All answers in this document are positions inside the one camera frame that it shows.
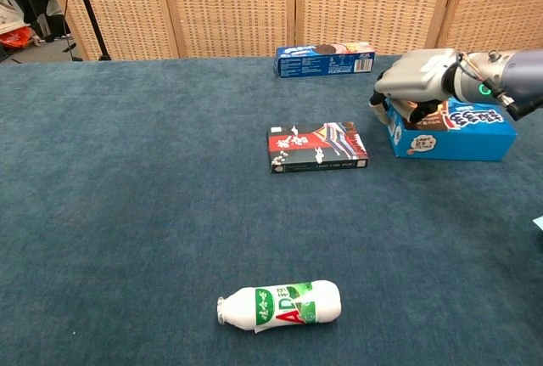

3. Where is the blue chocolate chip cookie box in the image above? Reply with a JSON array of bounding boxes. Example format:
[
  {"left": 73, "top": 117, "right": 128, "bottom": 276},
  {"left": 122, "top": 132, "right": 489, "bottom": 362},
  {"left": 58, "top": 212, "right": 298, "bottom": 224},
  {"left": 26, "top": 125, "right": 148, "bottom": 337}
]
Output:
[{"left": 386, "top": 98, "right": 518, "bottom": 162}]

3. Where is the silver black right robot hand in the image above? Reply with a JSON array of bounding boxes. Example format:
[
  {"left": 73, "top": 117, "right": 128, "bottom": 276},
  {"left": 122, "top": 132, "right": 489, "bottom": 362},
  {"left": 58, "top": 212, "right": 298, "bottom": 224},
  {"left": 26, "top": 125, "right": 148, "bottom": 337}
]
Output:
[{"left": 367, "top": 48, "right": 462, "bottom": 127}]

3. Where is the black and red flat box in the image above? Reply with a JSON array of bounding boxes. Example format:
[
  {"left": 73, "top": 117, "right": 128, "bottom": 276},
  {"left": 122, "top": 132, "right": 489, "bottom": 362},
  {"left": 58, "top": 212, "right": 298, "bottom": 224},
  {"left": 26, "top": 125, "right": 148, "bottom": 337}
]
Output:
[{"left": 266, "top": 121, "right": 369, "bottom": 175}]

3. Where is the orange plastic bag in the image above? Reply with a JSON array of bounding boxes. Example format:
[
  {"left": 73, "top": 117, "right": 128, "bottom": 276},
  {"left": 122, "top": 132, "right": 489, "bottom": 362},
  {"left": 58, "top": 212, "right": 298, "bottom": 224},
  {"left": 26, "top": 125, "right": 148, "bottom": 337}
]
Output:
[{"left": 0, "top": 25, "right": 34, "bottom": 49}]

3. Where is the white milk drink bottle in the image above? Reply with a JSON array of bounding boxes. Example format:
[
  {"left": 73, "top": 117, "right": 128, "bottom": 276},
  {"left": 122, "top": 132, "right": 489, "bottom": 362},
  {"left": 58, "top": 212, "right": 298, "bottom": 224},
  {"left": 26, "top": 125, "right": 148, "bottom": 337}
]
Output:
[{"left": 216, "top": 279, "right": 343, "bottom": 335}]

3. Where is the woven wicker folding screen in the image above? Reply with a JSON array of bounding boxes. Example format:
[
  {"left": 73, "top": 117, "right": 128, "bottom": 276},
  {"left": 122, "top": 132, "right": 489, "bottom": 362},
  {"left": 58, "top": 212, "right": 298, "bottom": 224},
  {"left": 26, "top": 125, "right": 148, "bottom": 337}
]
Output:
[{"left": 37, "top": 0, "right": 543, "bottom": 61}]

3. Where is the dark blue table mat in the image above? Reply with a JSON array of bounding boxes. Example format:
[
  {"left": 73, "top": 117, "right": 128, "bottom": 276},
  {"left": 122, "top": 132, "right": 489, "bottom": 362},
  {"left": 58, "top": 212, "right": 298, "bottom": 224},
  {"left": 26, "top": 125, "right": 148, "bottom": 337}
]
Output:
[{"left": 0, "top": 50, "right": 543, "bottom": 366}]

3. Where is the long blue sandwich cookie box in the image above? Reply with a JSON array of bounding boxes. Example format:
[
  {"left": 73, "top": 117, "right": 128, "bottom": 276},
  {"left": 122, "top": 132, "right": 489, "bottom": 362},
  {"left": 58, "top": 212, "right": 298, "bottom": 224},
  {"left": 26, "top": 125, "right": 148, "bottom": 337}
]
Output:
[{"left": 273, "top": 42, "right": 377, "bottom": 80}]

